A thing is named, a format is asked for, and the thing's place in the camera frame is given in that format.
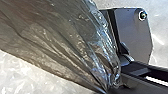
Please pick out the dark robot torso link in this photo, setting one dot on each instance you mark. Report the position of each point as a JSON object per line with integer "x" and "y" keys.
{"x": 143, "y": 75}

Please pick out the black trash bag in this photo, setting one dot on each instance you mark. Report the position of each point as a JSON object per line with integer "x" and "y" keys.
{"x": 60, "y": 40}

